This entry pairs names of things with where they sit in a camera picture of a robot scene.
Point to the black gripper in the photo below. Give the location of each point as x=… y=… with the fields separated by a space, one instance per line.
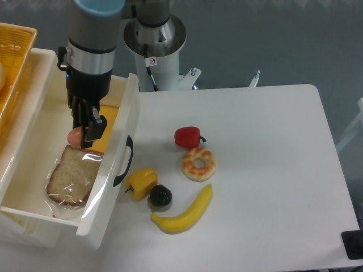
x=84 y=93

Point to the brown egg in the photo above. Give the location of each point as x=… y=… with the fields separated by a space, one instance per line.
x=74 y=137

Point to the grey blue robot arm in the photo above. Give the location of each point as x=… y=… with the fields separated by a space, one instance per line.
x=88 y=57

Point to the white drawer cabinet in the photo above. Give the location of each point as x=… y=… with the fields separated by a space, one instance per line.
x=32 y=144

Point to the orange toast slice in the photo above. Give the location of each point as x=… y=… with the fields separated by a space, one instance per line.
x=110 y=113

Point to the wrapped brown bread slice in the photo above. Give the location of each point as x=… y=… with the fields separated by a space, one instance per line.
x=72 y=179

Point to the yellow bell pepper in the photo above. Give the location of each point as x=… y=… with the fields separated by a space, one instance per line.
x=140 y=183

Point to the red bell pepper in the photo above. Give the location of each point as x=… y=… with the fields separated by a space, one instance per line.
x=188 y=137

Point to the dark green pumpkin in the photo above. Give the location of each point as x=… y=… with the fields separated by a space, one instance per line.
x=160 y=198

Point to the yellow woven basket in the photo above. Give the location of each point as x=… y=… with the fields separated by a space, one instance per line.
x=16 y=44

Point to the yellow banana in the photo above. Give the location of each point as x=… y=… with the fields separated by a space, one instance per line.
x=185 y=220

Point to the black device at edge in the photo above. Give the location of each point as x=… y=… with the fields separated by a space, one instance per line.
x=352 y=241

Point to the black drawer handle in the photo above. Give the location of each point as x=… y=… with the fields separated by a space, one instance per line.
x=126 y=163

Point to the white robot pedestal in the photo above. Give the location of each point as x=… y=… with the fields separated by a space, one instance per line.
x=156 y=54

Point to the white metal bracket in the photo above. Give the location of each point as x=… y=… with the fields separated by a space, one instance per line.
x=255 y=80

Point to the white frame at right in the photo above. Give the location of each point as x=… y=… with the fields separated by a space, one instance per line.
x=352 y=130

